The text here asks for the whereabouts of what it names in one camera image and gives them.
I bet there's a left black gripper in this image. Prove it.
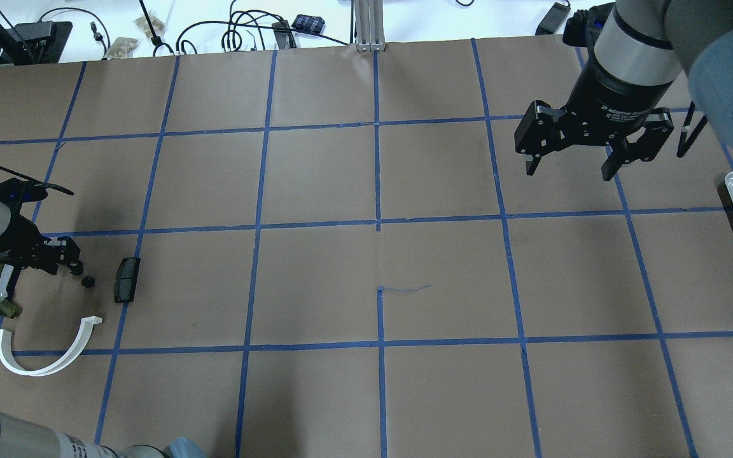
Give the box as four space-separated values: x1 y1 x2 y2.
0 179 84 277

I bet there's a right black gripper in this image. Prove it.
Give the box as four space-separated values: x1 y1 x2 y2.
514 60 674 181

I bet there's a black bearing gear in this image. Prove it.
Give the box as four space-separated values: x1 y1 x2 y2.
81 275 96 289

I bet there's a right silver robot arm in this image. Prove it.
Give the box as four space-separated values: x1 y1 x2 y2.
515 1 733 181

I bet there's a grey brake pad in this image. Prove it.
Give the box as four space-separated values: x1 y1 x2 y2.
113 257 141 303

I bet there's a white curved plastic part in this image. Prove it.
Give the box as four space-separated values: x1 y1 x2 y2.
0 315 104 377

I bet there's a black power adapter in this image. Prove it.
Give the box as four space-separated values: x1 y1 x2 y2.
534 1 572 36

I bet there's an aluminium frame post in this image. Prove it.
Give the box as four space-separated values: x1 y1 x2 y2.
350 0 386 53

